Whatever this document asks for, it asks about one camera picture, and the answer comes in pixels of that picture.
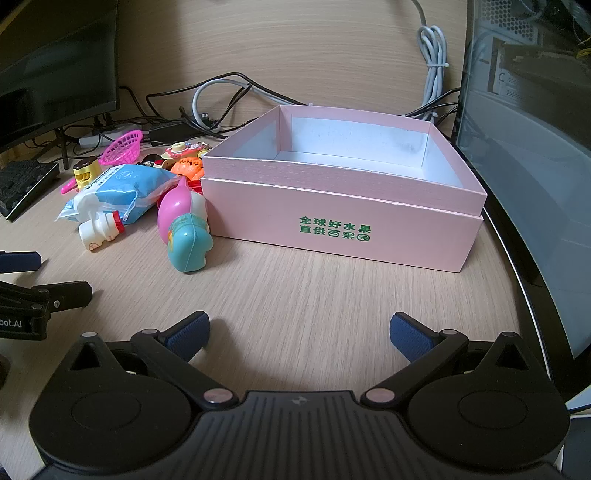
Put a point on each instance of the black keyboard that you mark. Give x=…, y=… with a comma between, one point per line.
x=21, y=184

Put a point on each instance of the yellow pudding toy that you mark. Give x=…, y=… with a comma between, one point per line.
x=87, y=173

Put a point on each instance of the black monitor stand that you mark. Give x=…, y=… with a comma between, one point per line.
x=62, y=143

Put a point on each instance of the orange plastic toy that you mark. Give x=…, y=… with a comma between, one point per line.
x=187, y=168

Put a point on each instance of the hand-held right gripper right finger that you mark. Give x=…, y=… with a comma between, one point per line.
x=408, y=336

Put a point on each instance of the black computer monitor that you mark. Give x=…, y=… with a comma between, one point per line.
x=51, y=69

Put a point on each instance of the glass-sided computer case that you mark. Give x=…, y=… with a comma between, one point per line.
x=526, y=138

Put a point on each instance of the pink plastic toy basket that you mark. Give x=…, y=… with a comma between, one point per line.
x=122, y=147

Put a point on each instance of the teal plastic toy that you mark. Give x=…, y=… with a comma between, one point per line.
x=189, y=249

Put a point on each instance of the magenta and white toy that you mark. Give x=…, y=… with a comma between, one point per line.
x=175, y=207

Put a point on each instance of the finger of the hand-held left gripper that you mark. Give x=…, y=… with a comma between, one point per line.
x=69, y=295
x=21, y=262

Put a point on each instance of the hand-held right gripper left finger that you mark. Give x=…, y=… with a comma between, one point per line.
x=188, y=336

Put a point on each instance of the white power strip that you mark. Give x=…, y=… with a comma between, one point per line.
x=99, y=136

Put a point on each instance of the black power adapter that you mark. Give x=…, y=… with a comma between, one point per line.
x=168, y=129

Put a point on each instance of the pink cardboard box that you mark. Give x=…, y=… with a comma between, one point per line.
x=332, y=230

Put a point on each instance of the blue tissue pack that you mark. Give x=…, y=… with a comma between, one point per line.
x=124, y=189

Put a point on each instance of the wooden desktop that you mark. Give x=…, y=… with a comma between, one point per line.
x=300, y=295

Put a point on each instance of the white toy bottle red cap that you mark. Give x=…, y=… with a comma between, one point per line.
x=99, y=230

